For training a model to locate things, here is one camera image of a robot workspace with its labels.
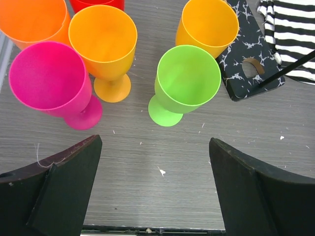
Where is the gold wine glass rack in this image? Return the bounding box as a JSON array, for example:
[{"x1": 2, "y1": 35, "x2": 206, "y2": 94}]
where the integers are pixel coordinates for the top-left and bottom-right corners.
[{"x1": 216, "y1": 0, "x2": 315, "y2": 102}]

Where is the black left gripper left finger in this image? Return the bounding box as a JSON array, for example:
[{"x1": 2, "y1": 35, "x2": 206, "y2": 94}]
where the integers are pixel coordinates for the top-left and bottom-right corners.
[{"x1": 0, "y1": 135, "x2": 102, "y2": 236}]

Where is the pink plastic wine glass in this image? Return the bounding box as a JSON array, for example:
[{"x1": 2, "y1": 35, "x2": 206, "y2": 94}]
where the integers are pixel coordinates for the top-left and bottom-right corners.
[{"x1": 8, "y1": 41, "x2": 103, "y2": 130}]

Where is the green plastic wine glass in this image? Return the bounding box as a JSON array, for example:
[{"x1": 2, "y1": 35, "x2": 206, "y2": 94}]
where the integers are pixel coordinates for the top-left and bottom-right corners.
[{"x1": 148, "y1": 45, "x2": 221, "y2": 127}]

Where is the yellow wine glass left cluster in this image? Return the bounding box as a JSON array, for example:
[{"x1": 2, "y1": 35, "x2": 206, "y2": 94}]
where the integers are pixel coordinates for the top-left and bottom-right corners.
[{"x1": 68, "y1": 5, "x2": 138, "y2": 103}]

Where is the red plastic wine glass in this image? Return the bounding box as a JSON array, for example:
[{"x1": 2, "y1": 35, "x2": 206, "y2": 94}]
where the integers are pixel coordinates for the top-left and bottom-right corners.
[{"x1": 69, "y1": 0, "x2": 125, "y2": 13}]

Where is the orange plastic wine glass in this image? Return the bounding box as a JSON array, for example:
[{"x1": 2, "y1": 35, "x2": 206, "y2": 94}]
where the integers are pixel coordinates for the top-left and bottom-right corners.
[{"x1": 0, "y1": 0, "x2": 70, "y2": 50}]

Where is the black white striped cloth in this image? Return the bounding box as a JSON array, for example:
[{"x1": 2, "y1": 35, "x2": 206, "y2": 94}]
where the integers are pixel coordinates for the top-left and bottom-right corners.
[{"x1": 256, "y1": 0, "x2": 315, "y2": 86}]

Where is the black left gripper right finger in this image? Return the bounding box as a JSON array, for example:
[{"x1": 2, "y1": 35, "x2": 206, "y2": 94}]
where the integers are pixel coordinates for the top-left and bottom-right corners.
[{"x1": 209, "y1": 138, "x2": 315, "y2": 236}]

